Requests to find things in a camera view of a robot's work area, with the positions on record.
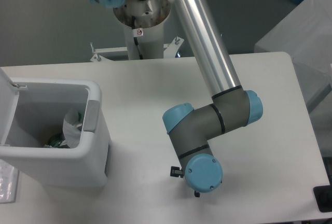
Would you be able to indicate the white plastic wrapper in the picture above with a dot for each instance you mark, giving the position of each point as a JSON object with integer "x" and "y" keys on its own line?
{"x": 72, "y": 125}

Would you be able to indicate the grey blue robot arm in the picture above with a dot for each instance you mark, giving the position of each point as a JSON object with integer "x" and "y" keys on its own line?
{"x": 190, "y": 129}

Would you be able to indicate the white trash can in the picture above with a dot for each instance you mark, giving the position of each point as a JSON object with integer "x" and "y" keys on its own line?
{"x": 54, "y": 130}

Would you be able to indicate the green wrapper in bin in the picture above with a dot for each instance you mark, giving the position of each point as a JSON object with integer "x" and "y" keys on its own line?
{"x": 54, "y": 142}

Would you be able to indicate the black device at edge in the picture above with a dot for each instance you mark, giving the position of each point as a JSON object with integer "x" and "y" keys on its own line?
{"x": 323, "y": 198}

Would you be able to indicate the clear plastic sheet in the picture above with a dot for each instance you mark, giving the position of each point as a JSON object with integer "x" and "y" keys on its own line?
{"x": 9, "y": 182}

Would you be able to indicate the white side cabinet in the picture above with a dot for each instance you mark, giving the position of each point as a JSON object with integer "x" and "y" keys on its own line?
{"x": 305, "y": 34}

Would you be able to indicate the white metal base frame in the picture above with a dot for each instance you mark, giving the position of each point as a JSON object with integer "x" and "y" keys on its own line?
{"x": 171, "y": 50}

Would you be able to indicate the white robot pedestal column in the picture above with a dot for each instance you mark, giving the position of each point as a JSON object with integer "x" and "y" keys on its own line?
{"x": 143, "y": 25}

